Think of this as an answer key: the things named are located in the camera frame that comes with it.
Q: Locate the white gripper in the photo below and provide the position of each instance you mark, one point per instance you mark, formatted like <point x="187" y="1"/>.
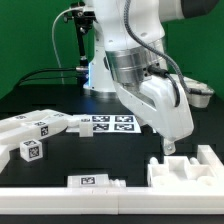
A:
<point x="154" y="104"/>

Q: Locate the white chair seat part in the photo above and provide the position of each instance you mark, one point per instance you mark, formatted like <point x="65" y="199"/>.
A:
<point x="179" y="171"/>

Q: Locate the white chair side plank front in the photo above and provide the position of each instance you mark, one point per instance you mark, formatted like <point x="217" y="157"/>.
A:
<point x="38" y="130"/>

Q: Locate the white chair side plank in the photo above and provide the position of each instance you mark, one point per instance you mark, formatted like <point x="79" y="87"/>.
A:
<point x="38" y="130"/>
<point x="15" y="121"/>

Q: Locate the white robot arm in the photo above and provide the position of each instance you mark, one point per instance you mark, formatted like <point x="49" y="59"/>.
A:
<point x="132" y="40"/>

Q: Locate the white paper tag sheet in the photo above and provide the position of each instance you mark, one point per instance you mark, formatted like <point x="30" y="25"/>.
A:
<point x="113" y="123"/>

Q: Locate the white tagged cube left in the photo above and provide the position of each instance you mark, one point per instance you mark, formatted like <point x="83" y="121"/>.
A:
<point x="31" y="150"/>

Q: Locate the white front fence bar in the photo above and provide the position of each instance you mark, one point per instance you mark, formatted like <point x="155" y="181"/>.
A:
<point x="109" y="201"/>

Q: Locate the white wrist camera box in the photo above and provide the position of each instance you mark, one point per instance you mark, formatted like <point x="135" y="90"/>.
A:
<point x="201" y="93"/>

